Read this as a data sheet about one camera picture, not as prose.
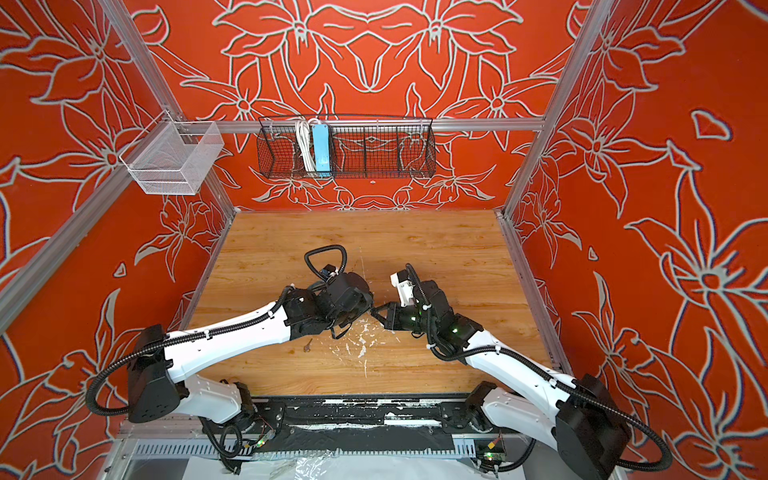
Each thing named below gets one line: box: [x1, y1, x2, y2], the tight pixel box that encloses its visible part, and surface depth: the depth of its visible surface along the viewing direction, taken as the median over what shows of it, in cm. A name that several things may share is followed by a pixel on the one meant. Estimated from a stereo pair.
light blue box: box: [312, 124, 331, 172], surface depth 91 cm
